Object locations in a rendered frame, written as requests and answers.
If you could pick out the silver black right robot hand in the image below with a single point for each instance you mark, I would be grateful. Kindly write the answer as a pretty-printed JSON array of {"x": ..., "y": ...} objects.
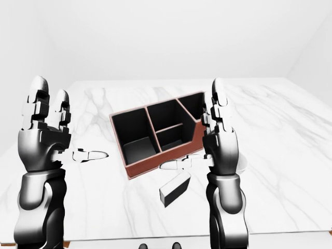
[{"x": 223, "y": 153}]

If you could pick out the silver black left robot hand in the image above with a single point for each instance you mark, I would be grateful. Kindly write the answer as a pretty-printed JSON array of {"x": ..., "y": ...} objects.
[{"x": 39, "y": 145}]

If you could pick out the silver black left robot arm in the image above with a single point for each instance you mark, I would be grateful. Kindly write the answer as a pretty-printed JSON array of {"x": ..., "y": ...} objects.
[{"x": 33, "y": 207}]

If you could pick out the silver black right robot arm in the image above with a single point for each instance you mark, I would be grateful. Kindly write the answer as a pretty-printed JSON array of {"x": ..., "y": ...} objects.
[{"x": 228, "y": 212}]

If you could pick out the red-brown desk caddy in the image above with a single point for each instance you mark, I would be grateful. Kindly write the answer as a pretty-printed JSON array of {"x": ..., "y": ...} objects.
[{"x": 166, "y": 158}]

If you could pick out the white mug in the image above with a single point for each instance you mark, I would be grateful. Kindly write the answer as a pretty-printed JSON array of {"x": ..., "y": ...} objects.
[{"x": 243, "y": 163}]

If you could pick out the small dark rounded shape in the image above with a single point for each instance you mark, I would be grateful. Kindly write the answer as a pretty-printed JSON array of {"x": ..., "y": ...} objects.
[
  {"x": 177, "y": 245},
  {"x": 143, "y": 246}
]

